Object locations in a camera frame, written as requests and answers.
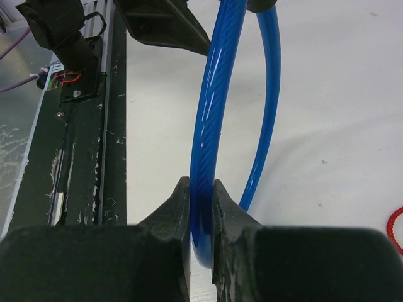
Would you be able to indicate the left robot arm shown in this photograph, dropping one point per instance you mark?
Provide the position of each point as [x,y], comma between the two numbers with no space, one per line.
[56,26]

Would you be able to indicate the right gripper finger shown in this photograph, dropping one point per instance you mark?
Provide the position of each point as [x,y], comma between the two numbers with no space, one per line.
[253,262]
[149,261]

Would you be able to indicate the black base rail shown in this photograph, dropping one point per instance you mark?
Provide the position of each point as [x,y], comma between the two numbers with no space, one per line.
[74,169]

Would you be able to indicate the blue cable lock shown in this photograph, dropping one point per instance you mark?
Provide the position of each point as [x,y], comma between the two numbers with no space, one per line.
[210,114]

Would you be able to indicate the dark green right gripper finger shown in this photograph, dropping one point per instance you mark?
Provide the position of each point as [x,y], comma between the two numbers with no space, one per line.
[259,6]
[164,23]

